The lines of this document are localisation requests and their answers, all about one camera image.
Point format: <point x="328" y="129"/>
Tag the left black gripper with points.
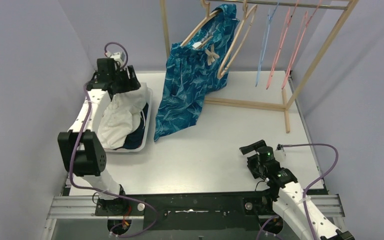
<point x="125" y="82"/>

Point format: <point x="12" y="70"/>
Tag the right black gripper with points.
<point x="251" y="166"/>

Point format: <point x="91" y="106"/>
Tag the white plastic basket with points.
<point x="145" y="132"/>

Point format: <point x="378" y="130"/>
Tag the navy blue shorts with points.
<point x="134" y="140"/>

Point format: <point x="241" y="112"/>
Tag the dark teal patterned shorts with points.
<point x="191" y="72"/>

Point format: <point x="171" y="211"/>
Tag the wooden hanger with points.
<point x="208" y="16"/>
<point x="240" y="36"/>

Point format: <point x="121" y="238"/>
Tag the light blue hanger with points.
<point x="269" y="19"/>

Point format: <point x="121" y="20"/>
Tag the wooden hanger front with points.
<point x="240" y="36"/>

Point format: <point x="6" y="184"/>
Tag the pink hanger of floral shorts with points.
<point x="287" y="21"/>

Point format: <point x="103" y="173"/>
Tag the pink plastic hanger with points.
<point x="305" y="21"/>

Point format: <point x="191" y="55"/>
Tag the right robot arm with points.
<point x="290" y="201"/>

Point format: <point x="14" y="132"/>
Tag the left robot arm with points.
<point x="83" y="155"/>

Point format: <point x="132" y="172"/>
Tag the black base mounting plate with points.
<point x="188" y="211"/>

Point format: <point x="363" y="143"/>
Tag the wooden clothes rack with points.
<point x="286" y="105"/>

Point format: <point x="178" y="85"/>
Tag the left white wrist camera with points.
<point x="119" y="57"/>

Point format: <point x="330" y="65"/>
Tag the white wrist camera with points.
<point x="279" y="153"/>
<point x="119" y="57"/>

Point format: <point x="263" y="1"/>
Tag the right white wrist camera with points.
<point x="279" y="153"/>

